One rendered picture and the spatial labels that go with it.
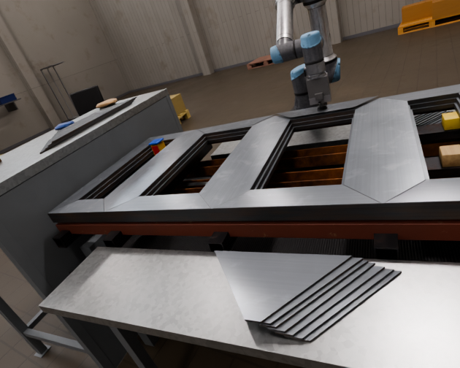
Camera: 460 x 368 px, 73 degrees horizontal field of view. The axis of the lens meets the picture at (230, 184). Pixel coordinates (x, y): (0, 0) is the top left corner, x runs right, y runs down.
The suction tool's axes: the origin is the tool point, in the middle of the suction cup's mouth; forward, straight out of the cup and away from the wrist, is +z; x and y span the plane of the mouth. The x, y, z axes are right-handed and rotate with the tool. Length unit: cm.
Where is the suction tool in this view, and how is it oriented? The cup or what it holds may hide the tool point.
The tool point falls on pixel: (322, 111)
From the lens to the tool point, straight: 142.1
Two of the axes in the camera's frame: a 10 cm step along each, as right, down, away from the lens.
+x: 2.9, -5.2, 8.0
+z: 2.9, 8.5, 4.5
